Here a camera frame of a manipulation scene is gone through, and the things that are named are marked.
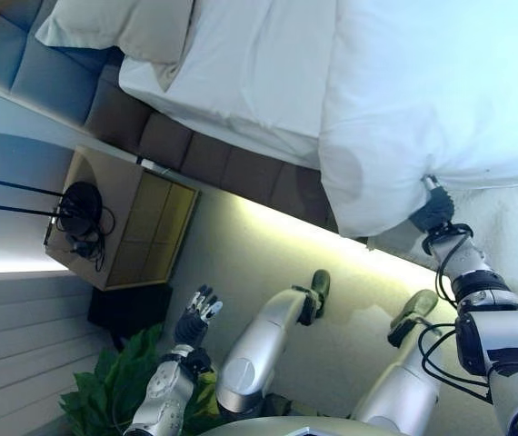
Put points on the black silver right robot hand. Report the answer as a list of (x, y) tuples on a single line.
[(438, 211)]

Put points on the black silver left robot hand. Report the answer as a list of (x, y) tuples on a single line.
[(191, 327)]

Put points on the white duvet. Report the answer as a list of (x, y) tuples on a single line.
[(422, 91)]

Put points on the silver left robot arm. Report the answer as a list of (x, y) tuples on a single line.
[(163, 395)]

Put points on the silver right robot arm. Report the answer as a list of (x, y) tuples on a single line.
[(504, 336)]

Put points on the white fitted bed sheet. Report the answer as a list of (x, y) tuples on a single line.
[(250, 68)]

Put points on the black box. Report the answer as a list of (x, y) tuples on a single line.
[(127, 309)]

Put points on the silver left robot leg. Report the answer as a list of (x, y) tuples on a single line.
[(259, 340)]

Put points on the silver robot leg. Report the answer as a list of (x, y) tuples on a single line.
[(259, 340), (400, 390)]

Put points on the green leafy plant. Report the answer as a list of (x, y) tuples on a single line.
[(104, 390)]

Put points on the wooden nightstand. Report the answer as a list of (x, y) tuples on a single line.
[(150, 227)]

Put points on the silver right robot leg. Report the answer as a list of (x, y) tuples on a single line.
[(400, 390)]

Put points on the black lamp rod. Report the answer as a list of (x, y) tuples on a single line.
[(13, 208), (13, 185)]

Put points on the beige pillow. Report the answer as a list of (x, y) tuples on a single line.
[(141, 27)]

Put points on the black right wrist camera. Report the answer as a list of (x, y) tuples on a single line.
[(441, 228)]

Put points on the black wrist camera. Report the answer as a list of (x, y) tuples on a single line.
[(441, 228), (199, 359)]

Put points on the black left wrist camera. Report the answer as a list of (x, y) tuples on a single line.
[(199, 359)]

